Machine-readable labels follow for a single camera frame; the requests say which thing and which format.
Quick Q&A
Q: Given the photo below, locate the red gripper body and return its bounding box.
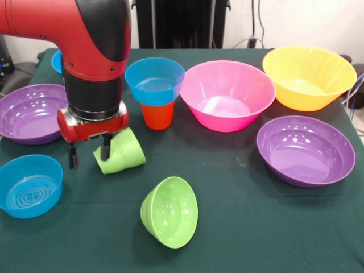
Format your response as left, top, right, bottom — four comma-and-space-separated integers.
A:
56, 100, 129, 146

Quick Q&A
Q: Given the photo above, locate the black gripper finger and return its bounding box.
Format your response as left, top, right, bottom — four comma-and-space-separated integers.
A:
68, 143, 80, 171
101, 133, 112, 162

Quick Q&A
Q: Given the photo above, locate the green cup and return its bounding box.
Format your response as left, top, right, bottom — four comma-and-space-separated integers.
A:
93, 127, 147, 176

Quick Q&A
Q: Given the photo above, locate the orange cup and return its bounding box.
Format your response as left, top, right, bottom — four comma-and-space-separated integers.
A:
140, 100, 176, 131

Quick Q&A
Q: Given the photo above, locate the blue bowl with ringed bottom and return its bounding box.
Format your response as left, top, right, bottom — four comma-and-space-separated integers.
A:
0, 154, 64, 220
124, 57, 186, 106

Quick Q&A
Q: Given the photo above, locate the small green bowl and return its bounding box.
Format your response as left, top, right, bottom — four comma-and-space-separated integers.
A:
140, 176, 199, 250

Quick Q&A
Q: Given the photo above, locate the pink bowl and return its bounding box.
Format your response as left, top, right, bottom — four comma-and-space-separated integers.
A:
179, 60, 276, 133

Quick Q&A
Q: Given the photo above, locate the purple bowl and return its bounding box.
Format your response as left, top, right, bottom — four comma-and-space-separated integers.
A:
0, 83, 69, 146
256, 115, 356, 188

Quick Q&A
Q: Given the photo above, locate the deep smooth blue bowl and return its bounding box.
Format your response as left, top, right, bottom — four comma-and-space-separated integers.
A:
51, 49, 64, 77

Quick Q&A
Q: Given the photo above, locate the black rounded seat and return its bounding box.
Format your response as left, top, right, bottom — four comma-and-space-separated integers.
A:
5, 60, 38, 94

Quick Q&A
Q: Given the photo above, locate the black equipment rack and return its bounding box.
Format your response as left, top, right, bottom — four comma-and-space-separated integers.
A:
0, 34, 14, 86

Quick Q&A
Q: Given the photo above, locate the dark green tablecloth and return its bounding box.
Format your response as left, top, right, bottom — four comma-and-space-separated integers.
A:
0, 47, 364, 273

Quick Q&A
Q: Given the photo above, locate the yellow-orange bowl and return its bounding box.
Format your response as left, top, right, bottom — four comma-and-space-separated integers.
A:
262, 45, 358, 112

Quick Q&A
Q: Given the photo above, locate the black plug with grey cable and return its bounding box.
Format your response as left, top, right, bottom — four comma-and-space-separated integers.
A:
233, 36, 264, 49

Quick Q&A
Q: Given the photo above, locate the light blue cable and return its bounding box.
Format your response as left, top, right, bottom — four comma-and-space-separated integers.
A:
340, 72, 364, 110

